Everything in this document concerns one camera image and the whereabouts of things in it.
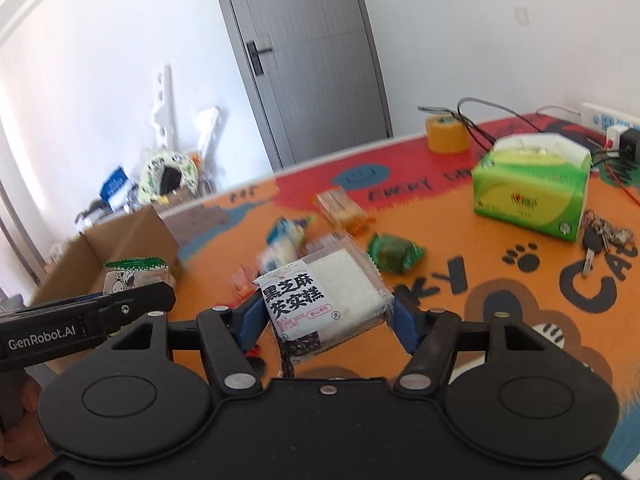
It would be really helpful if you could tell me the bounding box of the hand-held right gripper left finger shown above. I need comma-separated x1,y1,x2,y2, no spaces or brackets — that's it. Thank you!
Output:
102,292,275,392

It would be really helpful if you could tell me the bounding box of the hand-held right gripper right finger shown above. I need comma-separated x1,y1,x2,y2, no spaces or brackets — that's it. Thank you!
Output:
390,292,547,392

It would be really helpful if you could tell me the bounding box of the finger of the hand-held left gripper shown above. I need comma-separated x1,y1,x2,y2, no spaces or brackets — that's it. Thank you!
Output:
82,281,177,335

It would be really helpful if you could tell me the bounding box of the large cardboard box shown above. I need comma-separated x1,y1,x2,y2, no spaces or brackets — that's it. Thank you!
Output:
22,205,183,376

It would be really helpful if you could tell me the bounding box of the dark green snack packet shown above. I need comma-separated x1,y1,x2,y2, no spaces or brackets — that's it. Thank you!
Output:
367,232,427,276

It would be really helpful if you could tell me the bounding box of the white square cake packet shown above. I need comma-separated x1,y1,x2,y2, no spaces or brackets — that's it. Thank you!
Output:
252,247,396,367

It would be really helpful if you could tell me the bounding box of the person's left hand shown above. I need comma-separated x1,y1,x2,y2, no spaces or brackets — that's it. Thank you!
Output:
0,376,53,466

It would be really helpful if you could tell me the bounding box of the white packet with green edge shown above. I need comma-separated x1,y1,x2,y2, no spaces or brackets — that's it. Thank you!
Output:
102,256,169,294

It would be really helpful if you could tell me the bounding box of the orange-red clear snack packet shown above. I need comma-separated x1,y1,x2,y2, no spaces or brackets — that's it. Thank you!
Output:
230,265,262,312

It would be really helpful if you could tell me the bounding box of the orange printed table mat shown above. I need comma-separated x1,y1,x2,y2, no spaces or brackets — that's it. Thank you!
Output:
160,114,640,480

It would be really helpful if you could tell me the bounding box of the blue and white snack packet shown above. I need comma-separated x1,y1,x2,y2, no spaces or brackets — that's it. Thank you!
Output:
257,215,317,272

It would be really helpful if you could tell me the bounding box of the blue plastic bag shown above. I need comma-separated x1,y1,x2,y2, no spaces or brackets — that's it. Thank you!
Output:
98,165,136,211

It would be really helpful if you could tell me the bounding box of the panda print cushion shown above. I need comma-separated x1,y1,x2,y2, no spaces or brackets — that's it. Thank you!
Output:
137,149,201,206

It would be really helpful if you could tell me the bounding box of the orange cracker packet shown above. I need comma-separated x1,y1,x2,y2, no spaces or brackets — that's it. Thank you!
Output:
314,187,377,234

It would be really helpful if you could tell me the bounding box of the green tissue box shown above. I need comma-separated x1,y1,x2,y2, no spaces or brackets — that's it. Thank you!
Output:
471,132,594,244

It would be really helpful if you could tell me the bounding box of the short white plastic board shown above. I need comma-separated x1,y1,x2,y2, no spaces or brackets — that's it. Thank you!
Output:
192,106,221,162

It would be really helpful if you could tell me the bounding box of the yellow tape roll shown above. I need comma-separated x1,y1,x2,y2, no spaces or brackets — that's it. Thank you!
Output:
424,115,471,155

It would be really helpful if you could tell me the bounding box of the tall white plastic board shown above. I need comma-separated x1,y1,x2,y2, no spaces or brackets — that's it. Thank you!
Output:
145,62,177,152

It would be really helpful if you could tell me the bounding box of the bunch of keys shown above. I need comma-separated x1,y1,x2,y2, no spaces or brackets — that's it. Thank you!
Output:
581,209,639,277

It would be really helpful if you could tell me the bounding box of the grey door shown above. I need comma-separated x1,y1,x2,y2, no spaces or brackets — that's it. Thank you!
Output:
207,0,394,174

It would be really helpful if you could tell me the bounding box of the black charger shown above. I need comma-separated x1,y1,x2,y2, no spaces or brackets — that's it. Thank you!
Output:
619,127,640,164

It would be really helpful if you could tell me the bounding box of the white power strip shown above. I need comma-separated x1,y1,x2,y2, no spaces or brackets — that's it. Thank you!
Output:
580,102,640,134

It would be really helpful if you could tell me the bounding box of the black cable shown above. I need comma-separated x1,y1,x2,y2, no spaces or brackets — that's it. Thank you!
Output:
417,99,547,152

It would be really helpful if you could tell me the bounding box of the red wire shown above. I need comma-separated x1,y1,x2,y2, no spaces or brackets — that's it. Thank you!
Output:
590,144,640,207

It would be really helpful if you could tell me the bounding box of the black door handle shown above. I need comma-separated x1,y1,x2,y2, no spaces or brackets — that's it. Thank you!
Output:
246,40,274,77

